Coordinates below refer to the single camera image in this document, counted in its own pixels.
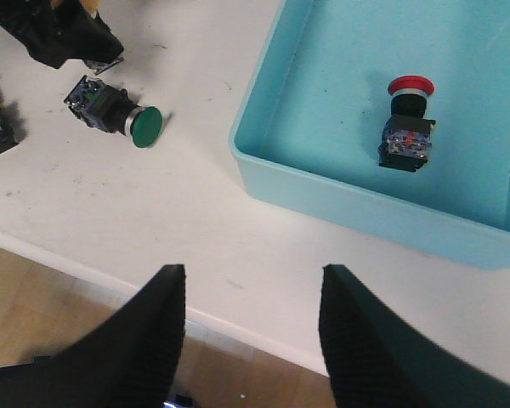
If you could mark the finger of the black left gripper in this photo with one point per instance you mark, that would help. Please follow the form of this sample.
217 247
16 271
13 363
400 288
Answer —
53 33

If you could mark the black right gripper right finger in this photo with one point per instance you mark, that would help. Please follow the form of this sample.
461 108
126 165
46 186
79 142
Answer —
375 359

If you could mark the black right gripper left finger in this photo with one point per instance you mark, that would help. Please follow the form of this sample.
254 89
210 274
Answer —
128 361

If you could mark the red button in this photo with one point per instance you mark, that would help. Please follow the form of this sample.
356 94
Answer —
406 136

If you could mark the blue plastic box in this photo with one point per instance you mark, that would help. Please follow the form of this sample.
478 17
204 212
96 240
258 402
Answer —
388 117

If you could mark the green button front sideways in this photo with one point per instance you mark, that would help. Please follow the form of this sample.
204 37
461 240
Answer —
110 110

